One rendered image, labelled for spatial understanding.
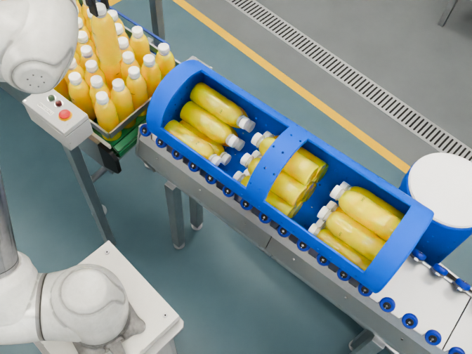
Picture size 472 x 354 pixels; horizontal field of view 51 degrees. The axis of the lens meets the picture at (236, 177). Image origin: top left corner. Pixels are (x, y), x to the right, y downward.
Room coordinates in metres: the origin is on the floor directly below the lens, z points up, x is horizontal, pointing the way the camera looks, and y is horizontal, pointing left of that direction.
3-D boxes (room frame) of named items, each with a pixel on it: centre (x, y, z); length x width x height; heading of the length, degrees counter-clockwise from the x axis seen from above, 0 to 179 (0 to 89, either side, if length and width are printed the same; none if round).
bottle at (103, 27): (1.14, 0.46, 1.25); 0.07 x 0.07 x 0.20
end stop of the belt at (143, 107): (1.13, 0.34, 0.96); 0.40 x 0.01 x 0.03; 147
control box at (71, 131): (0.96, 0.60, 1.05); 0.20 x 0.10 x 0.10; 57
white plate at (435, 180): (0.85, -0.70, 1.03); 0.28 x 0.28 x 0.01
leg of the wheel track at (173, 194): (0.99, 0.26, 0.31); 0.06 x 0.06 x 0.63; 57
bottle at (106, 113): (1.02, 0.46, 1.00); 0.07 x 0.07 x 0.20
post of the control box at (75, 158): (0.96, 0.60, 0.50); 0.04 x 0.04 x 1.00; 57
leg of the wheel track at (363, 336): (0.57, -0.64, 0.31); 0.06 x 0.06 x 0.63; 57
